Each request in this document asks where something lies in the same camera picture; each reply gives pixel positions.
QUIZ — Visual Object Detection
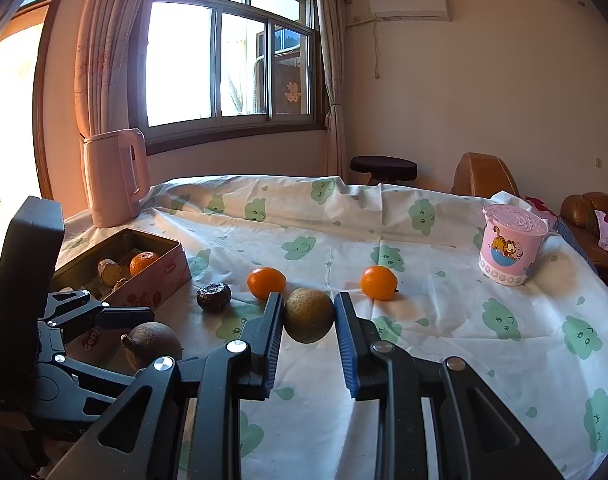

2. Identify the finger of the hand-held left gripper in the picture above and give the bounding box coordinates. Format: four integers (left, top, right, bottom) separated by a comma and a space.
36, 354, 145, 420
42, 289, 156, 344

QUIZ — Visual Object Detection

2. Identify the orange patterned curtain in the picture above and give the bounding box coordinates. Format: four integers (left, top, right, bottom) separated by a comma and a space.
74, 0, 157, 141

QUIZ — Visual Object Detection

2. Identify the pink electric kettle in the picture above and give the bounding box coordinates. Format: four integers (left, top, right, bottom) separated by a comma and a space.
82, 128, 151, 228

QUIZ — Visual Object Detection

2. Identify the small green kiwi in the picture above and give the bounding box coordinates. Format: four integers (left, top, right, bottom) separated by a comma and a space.
284, 287, 335, 344

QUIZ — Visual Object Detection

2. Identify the white air conditioner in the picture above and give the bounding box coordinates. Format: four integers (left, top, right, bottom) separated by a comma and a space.
369, 0, 451, 22

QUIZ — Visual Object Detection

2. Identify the dark round stool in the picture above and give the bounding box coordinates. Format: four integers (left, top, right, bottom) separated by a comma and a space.
350, 156, 418, 186

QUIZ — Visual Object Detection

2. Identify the purple passion fruit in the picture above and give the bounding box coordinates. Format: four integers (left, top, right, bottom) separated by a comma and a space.
121, 322, 185, 373

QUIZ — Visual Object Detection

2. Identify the round tan topped slice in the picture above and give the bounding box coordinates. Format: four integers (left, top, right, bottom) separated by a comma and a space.
98, 259, 124, 285

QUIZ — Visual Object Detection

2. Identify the white green patterned tablecloth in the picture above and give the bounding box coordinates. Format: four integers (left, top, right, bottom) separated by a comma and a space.
0, 175, 608, 480

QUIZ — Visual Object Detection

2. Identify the rectangular metal tin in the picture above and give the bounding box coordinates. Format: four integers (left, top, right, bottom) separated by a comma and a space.
48, 227, 192, 361

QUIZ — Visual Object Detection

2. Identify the beige curtain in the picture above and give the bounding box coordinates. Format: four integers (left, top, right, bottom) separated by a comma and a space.
296, 0, 352, 181

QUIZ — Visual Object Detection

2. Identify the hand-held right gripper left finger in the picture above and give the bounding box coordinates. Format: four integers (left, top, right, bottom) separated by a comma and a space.
46, 291, 285, 480

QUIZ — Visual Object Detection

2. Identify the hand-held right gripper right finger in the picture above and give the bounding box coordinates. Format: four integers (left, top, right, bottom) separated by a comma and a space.
334, 291, 565, 480

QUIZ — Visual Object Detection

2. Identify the sliding glass window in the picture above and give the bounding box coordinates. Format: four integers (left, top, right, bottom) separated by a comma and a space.
134, 0, 325, 156

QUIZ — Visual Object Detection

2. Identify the brown leather armchair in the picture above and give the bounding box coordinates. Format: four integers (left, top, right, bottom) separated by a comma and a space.
451, 152, 521, 198

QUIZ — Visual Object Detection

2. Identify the white wall pipe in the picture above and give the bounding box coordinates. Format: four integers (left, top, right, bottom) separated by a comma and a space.
346, 16, 382, 80

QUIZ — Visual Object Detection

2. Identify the pink cartoon cup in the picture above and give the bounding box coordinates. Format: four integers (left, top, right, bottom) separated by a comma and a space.
479, 204, 550, 287

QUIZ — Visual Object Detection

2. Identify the brown leather sofa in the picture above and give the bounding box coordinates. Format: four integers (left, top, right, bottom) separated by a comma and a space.
559, 191, 608, 301

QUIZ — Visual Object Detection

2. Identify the orange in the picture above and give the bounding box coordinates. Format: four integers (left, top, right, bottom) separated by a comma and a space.
247, 267, 287, 301
360, 265, 399, 302
130, 251, 161, 277

